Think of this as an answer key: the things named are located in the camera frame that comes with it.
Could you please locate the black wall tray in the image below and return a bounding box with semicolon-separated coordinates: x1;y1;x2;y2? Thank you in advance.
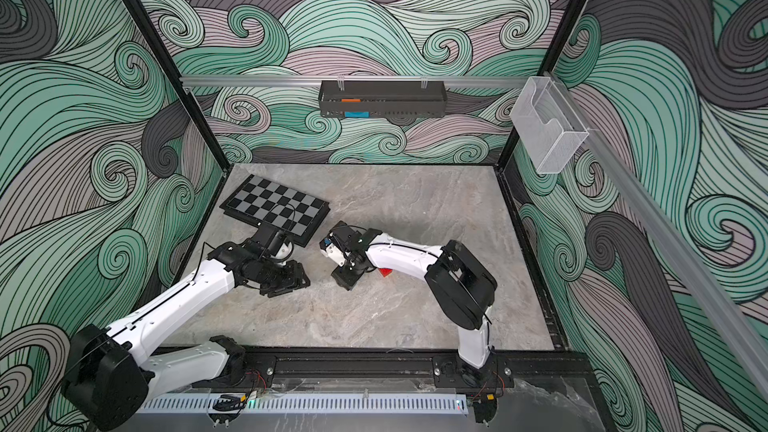
318;80;448;122

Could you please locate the white slotted cable duct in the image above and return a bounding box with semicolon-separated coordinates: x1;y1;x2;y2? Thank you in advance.
139;392;469;416

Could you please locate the black grey chessboard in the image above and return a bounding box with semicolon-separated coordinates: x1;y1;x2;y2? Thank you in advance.
220;174;330;247

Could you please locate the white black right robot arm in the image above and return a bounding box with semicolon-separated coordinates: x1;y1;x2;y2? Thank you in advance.
319;222;498;388

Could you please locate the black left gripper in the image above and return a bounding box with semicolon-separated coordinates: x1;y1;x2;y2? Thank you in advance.
256;259;312;296

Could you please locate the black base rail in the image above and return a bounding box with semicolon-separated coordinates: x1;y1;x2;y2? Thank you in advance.
193;346;599;392

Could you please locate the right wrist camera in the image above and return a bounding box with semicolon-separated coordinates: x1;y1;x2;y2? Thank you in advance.
319;221;361;267

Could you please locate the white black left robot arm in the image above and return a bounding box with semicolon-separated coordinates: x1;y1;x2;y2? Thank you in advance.
60;242;310;431

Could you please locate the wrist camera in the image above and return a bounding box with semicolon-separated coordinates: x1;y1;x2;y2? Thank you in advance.
319;221;361;267
250;221;294;262

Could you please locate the clear plastic wall bin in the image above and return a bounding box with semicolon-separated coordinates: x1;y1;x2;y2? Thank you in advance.
510;76;589;175

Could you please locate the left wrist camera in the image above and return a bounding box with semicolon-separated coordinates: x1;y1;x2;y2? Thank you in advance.
250;221;294;262

